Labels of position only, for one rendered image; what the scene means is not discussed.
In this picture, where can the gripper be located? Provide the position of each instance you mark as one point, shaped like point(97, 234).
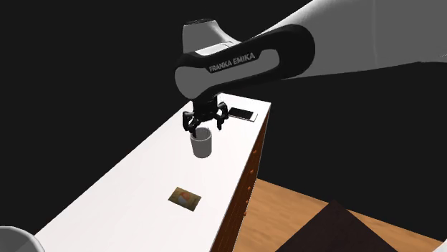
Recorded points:
point(205, 109)

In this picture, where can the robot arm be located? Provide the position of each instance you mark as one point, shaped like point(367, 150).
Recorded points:
point(342, 38)

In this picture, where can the grey cup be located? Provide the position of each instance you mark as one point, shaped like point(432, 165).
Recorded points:
point(202, 146)

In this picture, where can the black phone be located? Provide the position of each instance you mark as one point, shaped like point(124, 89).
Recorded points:
point(241, 113)

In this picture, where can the small picture card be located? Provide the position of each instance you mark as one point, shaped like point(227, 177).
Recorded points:
point(184, 199)

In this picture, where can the white-topped wooden chest of drawers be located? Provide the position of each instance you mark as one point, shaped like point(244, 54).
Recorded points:
point(139, 181)

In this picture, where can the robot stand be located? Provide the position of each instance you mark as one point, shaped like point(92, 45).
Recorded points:
point(335, 230)

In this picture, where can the white bowl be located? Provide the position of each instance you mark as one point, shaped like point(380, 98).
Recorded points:
point(17, 242)

